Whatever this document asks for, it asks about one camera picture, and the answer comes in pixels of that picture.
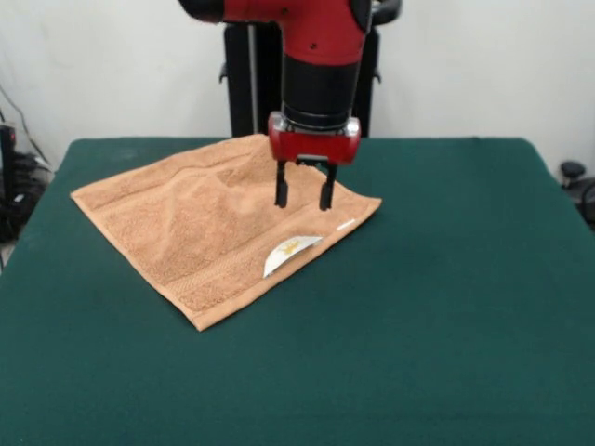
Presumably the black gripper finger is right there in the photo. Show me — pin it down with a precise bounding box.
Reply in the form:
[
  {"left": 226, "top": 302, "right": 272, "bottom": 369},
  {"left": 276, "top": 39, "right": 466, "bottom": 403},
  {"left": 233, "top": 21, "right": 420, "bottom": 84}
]
[
  {"left": 318, "top": 164, "right": 339, "bottom": 213},
  {"left": 273, "top": 159, "right": 290, "bottom": 209}
]

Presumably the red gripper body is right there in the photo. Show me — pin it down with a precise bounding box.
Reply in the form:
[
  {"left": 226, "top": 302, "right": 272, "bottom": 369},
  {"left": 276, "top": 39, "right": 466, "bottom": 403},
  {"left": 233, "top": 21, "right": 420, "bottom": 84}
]
[{"left": 267, "top": 111, "right": 363, "bottom": 167}]

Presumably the tan terry towel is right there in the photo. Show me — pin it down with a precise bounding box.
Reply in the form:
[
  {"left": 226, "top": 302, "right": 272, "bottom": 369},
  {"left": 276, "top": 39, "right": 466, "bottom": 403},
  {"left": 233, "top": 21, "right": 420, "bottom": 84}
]
[{"left": 70, "top": 133, "right": 383, "bottom": 333}]

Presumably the dark green table cloth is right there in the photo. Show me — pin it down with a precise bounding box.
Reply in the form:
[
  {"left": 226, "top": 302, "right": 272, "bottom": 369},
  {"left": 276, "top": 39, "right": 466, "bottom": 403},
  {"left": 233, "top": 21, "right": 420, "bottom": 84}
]
[{"left": 0, "top": 137, "right": 595, "bottom": 446}]

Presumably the black chair base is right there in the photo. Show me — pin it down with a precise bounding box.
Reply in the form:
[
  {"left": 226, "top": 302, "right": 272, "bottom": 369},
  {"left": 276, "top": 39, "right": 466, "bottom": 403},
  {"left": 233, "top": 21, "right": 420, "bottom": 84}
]
[{"left": 559, "top": 161, "right": 595, "bottom": 233}]

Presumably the black box with red light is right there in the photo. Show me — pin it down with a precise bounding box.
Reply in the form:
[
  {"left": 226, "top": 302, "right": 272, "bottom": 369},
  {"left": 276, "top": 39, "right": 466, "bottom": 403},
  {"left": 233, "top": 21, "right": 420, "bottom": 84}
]
[{"left": 0, "top": 124, "right": 19, "bottom": 208}]

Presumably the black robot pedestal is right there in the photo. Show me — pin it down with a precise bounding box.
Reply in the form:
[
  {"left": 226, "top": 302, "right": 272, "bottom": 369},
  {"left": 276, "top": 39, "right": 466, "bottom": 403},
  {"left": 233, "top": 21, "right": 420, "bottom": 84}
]
[{"left": 217, "top": 0, "right": 402, "bottom": 139}]

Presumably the black cable bundle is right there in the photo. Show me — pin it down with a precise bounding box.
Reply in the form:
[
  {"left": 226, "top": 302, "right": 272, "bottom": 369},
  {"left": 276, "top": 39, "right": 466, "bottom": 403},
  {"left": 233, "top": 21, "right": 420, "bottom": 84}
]
[{"left": 0, "top": 152, "right": 55, "bottom": 245}]

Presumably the grey wall cable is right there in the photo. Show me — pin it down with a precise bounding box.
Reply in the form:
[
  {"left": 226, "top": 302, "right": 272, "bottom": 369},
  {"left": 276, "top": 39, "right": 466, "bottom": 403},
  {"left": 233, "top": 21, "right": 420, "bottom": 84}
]
[{"left": 0, "top": 83, "right": 51, "bottom": 168}]

